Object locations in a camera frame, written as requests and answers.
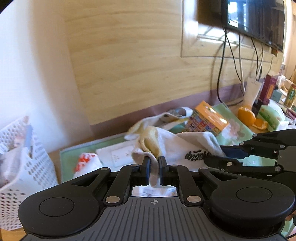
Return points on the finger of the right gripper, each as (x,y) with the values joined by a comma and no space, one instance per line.
(236,152)
(225,164)

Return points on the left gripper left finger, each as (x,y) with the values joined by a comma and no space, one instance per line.
(142,173)

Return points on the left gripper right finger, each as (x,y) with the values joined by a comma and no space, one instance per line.
(168,175)

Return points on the white yellow towel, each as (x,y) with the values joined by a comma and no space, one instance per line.
(187,149)

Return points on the orange peel piece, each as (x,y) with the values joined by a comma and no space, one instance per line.
(260,124)

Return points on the green tissue pack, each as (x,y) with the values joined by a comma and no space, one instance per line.
(274,117)

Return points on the white paper envelope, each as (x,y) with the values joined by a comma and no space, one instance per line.
(118,155)

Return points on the green table mat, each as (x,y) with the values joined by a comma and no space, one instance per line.
(233,134)

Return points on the orange fruit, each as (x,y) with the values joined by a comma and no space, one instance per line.
(246,115)

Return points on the colourful orange box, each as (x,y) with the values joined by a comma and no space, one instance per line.
(206,119)

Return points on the green gold can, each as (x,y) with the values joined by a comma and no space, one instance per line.
(290,98)

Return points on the white grey cloth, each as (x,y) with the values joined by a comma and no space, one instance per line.
(166,121)

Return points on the white red plastic bag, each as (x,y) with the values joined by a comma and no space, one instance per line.
(88,162)

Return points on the dark red box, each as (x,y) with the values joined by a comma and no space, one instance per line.
(268,88)

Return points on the white perforated plastic basket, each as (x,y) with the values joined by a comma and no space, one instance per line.
(26,168)

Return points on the wall mounted television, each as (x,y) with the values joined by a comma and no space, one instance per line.
(263,20)

